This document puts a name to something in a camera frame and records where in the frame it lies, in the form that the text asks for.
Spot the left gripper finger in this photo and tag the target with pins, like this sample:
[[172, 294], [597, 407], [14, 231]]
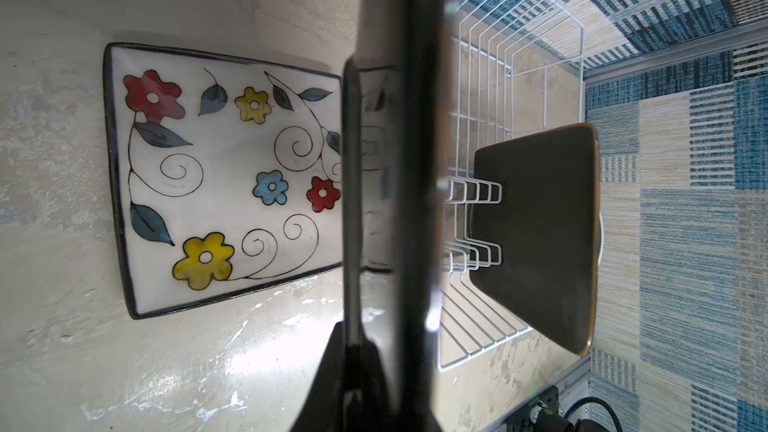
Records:
[[327, 384]]

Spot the square floral plate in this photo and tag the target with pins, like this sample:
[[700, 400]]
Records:
[[547, 225], [395, 85], [225, 174]]

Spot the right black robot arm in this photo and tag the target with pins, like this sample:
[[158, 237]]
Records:
[[542, 414]]

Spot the white wire dish rack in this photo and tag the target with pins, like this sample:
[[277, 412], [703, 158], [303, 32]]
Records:
[[518, 70]]

